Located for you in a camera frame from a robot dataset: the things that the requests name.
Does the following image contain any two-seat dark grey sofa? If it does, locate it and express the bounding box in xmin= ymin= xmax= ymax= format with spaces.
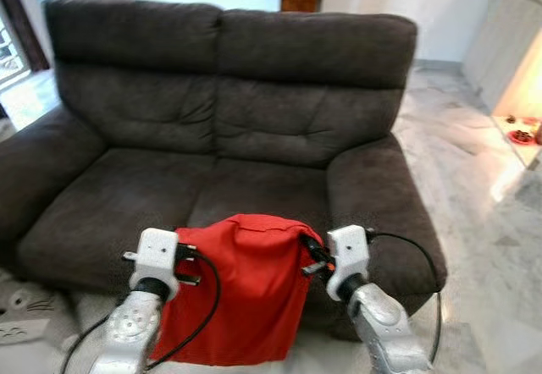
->
xmin=0 ymin=0 xmax=448 ymax=341

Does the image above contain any grey cartoon floor mat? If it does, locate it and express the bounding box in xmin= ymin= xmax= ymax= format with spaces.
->
xmin=0 ymin=272 xmax=94 ymax=349

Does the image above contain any red bowl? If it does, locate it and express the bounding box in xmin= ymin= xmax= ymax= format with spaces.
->
xmin=508 ymin=129 xmax=536 ymax=145

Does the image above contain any light wooden cabinet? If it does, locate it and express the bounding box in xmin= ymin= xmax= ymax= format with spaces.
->
xmin=462 ymin=0 xmax=542 ymax=168

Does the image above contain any dark framed window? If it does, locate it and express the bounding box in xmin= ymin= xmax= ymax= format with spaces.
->
xmin=0 ymin=0 xmax=52 ymax=74

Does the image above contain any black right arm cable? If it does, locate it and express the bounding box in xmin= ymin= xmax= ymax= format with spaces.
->
xmin=366 ymin=232 xmax=443 ymax=365

